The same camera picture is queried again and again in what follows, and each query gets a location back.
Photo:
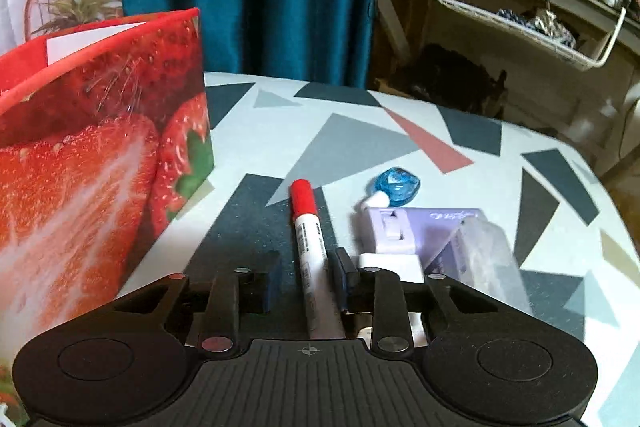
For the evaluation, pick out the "white plastic block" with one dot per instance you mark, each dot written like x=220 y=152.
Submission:
x=395 y=264

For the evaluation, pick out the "clear plastic box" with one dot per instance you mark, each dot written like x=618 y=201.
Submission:
x=480 y=257

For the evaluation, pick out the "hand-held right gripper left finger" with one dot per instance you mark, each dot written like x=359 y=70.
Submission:
x=270 y=279

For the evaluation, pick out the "red capped marker pen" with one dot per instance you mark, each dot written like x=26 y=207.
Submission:
x=310 y=237

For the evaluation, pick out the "black bag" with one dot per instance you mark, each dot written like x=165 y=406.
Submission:
x=450 y=77

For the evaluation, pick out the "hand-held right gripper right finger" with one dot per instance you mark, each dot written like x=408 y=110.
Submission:
x=344 y=274

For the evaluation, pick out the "geometric patterned tablecloth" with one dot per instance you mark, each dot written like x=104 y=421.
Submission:
x=350 y=132

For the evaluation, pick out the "blue correction tape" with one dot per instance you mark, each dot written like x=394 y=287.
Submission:
x=395 y=187

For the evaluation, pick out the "blue white patterned cloth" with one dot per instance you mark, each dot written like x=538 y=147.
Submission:
x=545 y=24

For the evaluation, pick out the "red strawberry print box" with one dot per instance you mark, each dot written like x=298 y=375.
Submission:
x=75 y=182

